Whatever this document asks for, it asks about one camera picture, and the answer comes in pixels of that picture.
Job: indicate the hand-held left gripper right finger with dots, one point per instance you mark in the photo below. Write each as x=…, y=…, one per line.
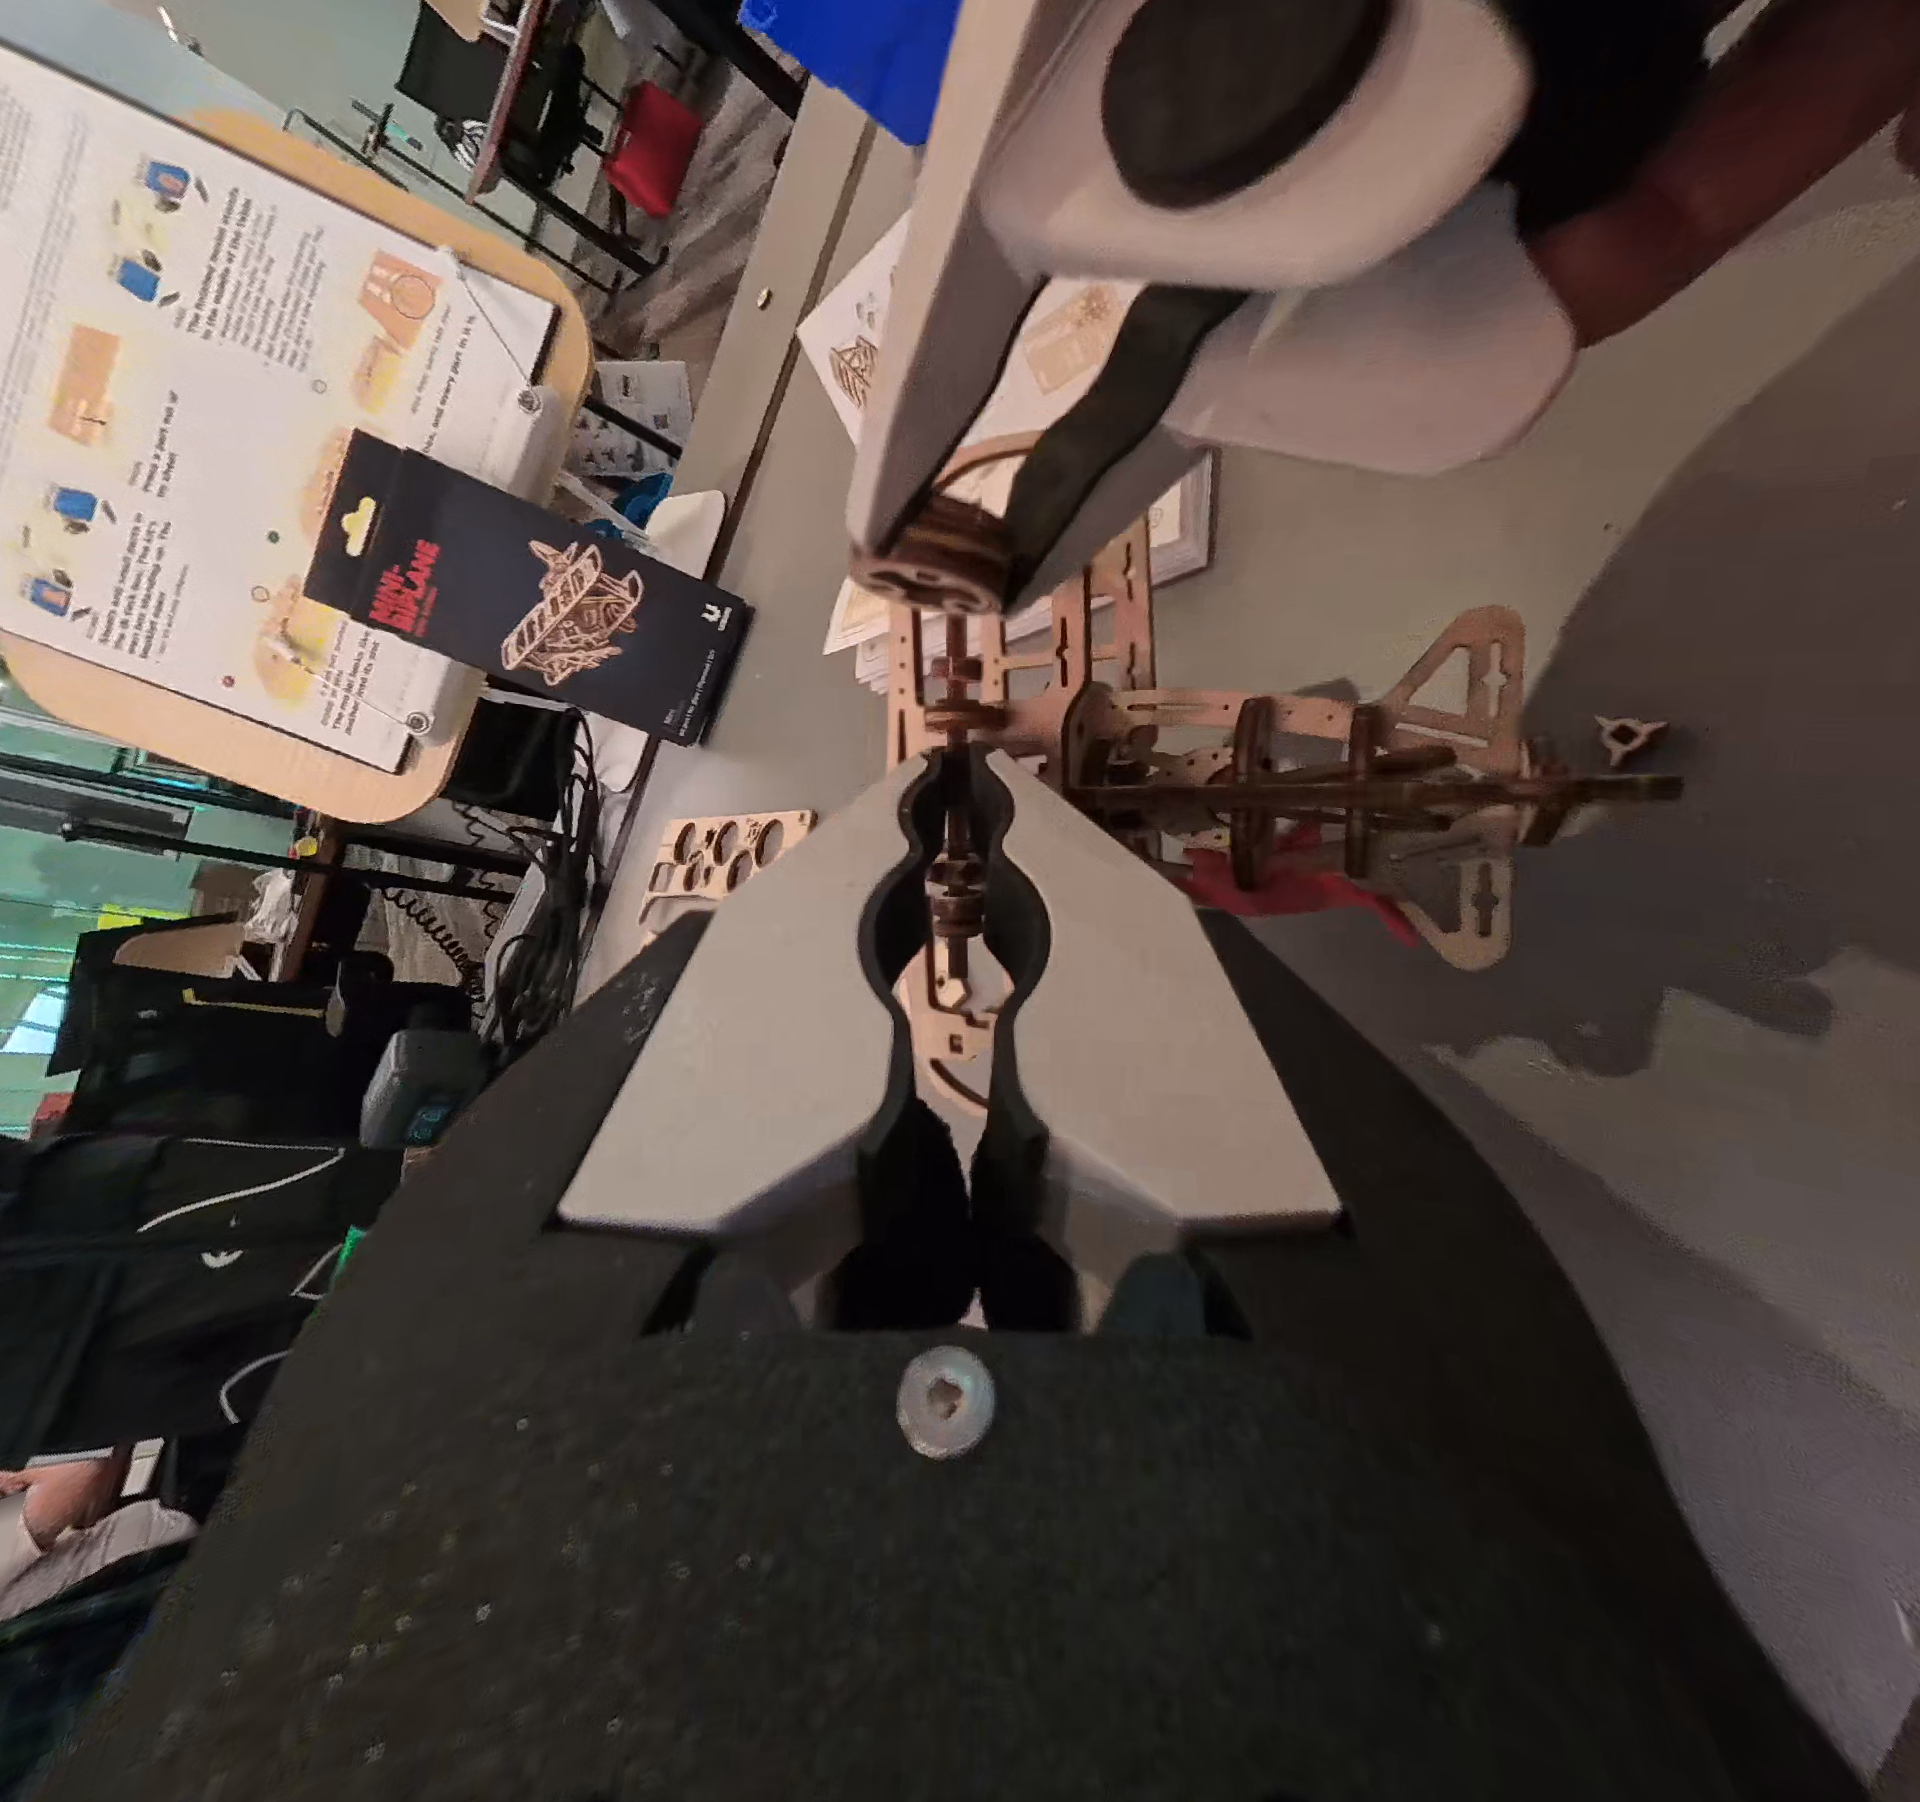
x=1155, y=1067

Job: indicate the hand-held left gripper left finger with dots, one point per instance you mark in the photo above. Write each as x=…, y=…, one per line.
x=720, y=1067

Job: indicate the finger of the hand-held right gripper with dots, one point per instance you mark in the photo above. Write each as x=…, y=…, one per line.
x=960, y=257
x=1380, y=363

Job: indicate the wooden model airplane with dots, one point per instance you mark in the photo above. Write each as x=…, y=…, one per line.
x=1305, y=782

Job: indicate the grey desk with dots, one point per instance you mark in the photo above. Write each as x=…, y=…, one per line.
x=1771, y=1233

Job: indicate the person's right hand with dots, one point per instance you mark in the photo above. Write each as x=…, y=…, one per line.
x=1620, y=64

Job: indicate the white instruction booklet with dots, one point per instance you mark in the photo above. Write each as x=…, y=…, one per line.
x=844, y=333

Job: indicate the punched wooden parts sheet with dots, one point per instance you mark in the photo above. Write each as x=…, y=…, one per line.
x=720, y=851

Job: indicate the red plastic scrap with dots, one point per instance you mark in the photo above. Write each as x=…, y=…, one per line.
x=1320, y=890

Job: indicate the grey battery pack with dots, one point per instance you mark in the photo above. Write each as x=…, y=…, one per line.
x=429, y=1091

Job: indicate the white leaflet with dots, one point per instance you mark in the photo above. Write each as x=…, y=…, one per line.
x=630, y=414

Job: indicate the wooden display board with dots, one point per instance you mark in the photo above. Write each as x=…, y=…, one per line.
x=563, y=317

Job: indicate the small wooden star piece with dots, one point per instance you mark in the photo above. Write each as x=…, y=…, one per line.
x=1628, y=741

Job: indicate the black bag with yellow trim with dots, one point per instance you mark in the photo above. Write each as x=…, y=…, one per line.
x=225, y=1038

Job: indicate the black model kit box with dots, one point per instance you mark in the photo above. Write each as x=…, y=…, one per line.
x=495, y=588

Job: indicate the white instruction poster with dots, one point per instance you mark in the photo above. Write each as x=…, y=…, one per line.
x=195, y=333

